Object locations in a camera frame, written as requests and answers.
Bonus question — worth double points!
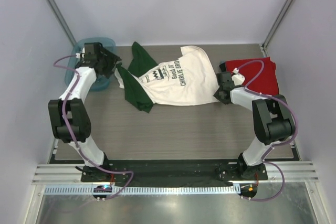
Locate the white and green t-shirt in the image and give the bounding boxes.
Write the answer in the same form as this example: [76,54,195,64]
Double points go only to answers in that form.
[115,42,219,113]

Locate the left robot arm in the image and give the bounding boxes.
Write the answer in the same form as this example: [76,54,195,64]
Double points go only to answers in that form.
[48,40,121,182]

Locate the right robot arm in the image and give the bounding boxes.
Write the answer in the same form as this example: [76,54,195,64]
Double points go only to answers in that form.
[214,71,297,180]

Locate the teal plastic bin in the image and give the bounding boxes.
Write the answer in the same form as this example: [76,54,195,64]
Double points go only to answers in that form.
[65,37,116,92]

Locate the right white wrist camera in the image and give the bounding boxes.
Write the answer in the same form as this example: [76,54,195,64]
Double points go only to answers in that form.
[232,68,245,86]

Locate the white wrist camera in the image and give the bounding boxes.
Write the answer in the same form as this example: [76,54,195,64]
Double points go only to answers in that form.
[232,68,245,86]
[76,48,85,59]

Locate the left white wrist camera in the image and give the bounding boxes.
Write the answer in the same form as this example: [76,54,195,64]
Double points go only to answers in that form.
[76,48,85,59]

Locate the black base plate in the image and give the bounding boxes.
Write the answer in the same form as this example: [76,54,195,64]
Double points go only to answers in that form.
[81,159,268,187]

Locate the white slotted cable duct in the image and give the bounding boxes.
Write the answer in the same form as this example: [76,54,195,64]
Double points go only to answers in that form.
[44,184,240,196]

